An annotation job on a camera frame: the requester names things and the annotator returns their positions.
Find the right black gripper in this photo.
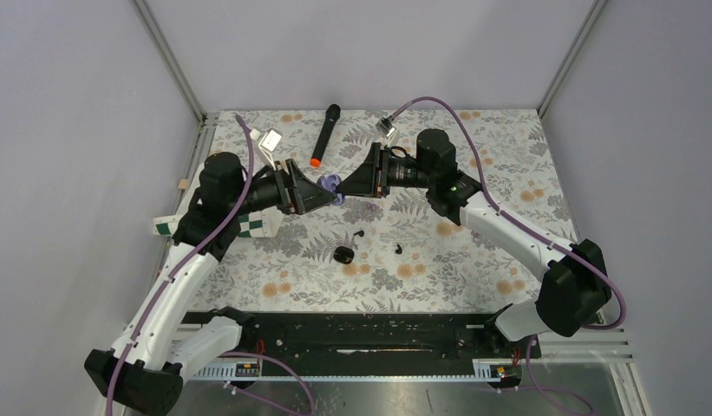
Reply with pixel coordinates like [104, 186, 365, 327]
[336, 142, 436, 199]

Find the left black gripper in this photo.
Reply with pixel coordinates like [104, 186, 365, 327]
[230, 158, 338, 217]

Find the purple earbud charging case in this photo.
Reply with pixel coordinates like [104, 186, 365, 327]
[317, 174, 345, 206]

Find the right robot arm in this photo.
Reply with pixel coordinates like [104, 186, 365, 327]
[336, 129, 612, 357]

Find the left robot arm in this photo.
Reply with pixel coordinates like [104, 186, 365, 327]
[84, 152, 336, 415]

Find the black earbud charging case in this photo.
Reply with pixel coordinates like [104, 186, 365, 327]
[332, 246, 355, 264]

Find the green white checkered mat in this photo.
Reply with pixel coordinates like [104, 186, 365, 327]
[152, 164, 284, 238]

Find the floral tablecloth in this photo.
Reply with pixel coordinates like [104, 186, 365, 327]
[191, 103, 576, 312]

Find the black microphone orange tip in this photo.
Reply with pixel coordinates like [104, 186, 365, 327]
[310, 104, 341, 167]

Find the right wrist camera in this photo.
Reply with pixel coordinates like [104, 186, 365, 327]
[376, 116, 400, 146]

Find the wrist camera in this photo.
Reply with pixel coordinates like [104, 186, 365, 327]
[250, 128, 283, 168]
[376, 116, 400, 146]

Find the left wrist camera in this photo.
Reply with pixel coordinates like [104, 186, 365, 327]
[250, 128, 283, 168]

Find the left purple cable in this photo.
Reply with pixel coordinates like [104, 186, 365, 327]
[104, 114, 256, 416]

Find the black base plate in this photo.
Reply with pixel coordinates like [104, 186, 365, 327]
[233, 311, 541, 378]

